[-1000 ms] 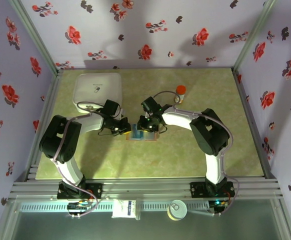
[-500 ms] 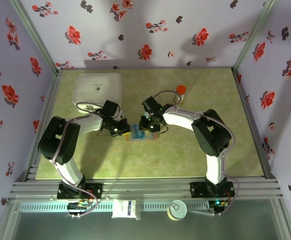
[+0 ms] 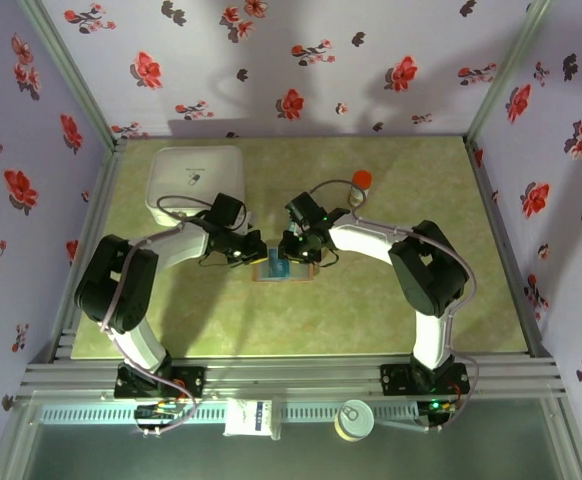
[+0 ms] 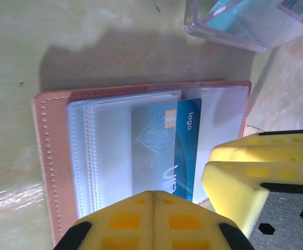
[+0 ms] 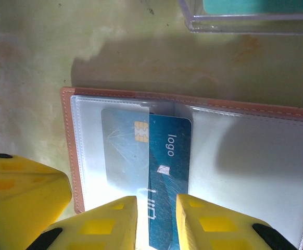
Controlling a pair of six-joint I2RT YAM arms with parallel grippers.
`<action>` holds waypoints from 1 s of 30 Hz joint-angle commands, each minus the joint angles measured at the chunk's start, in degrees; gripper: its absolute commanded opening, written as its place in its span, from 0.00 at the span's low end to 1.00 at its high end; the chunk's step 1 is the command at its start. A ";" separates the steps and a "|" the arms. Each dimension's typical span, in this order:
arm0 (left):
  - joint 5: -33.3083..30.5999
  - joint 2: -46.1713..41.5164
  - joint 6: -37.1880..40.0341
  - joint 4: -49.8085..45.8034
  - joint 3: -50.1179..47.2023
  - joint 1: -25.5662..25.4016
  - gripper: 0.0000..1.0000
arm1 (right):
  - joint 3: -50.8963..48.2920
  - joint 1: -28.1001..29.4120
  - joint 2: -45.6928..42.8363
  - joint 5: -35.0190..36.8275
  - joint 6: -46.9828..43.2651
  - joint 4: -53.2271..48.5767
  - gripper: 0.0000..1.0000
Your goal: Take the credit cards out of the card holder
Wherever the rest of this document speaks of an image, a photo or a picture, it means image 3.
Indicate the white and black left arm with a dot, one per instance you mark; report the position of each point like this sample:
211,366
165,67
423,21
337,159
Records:
121,285

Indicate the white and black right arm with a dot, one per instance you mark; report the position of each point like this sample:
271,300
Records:
426,270

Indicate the orange capped bottle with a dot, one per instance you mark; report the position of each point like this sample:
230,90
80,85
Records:
361,187

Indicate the white pill box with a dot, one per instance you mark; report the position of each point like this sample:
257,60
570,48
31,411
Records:
193,175

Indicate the white paper packet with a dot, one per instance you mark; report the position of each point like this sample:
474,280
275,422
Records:
246,417

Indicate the tin can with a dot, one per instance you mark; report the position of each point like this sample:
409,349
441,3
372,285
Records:
354,419

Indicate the small circuit board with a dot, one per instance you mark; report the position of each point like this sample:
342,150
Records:
156,414
438,412

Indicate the aluminium front frame rails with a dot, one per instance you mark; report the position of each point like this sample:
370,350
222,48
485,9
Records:
291,375

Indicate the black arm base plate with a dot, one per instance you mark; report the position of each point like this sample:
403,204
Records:
396,380
191,382

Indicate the aluminium side rail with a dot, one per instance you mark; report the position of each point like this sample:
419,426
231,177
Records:
508,250
91,240

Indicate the white plastic bracket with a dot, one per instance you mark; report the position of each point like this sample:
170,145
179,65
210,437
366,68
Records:
276,420

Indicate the aluminium corner post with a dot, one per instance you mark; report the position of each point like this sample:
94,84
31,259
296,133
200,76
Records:
66,65
506,70

